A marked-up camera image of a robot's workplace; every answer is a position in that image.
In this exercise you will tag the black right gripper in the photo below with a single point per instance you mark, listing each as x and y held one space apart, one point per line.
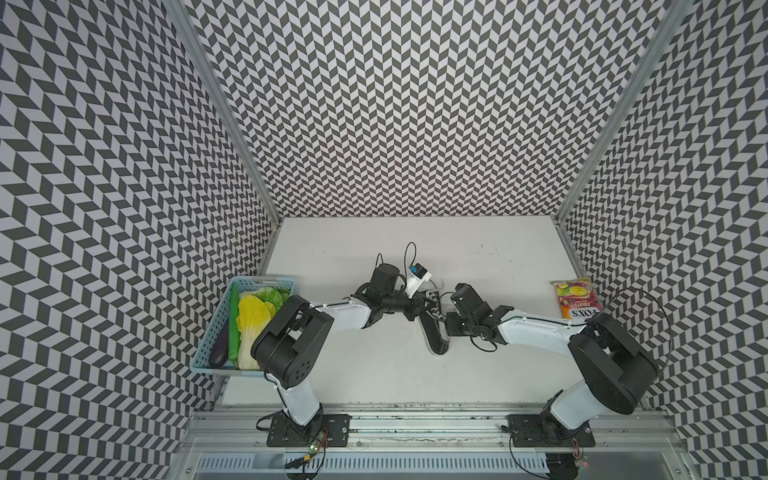
451 324

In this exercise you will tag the aluminium corner post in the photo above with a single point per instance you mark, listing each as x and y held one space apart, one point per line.
658 44
189 39

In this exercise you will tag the green toy lettuce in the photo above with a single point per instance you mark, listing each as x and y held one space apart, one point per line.
269 295

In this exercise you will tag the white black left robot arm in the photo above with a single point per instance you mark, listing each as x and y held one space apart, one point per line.
289 346

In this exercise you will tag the orange candy bag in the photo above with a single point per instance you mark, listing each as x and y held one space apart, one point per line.
577 298

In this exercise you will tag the purple toy eggplant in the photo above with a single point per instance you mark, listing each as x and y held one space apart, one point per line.
219 354

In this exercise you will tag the aluminium right corner post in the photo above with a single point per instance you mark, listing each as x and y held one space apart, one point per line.
658 44

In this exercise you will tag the black canvas sneaker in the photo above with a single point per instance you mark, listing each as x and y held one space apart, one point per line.
436 335

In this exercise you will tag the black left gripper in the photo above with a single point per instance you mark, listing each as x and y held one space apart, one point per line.
416 306

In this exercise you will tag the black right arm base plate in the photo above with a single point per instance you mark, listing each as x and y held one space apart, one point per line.
549 432

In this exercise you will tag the light blue plastic basket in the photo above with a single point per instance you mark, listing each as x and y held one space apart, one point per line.
199 363

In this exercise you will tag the aluminium left corner post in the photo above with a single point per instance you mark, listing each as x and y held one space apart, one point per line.
189 39

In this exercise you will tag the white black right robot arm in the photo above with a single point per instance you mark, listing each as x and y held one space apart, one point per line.
615 369

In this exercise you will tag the yellow toy cabbage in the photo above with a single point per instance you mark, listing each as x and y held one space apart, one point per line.
254 316

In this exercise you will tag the green toy cucumber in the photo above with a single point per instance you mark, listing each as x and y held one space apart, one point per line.
233 329

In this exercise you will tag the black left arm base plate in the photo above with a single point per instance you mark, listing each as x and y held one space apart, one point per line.
284 432

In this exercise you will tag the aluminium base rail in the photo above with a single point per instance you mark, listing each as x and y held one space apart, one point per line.
453 441

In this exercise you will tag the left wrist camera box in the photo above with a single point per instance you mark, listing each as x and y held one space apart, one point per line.
416 276

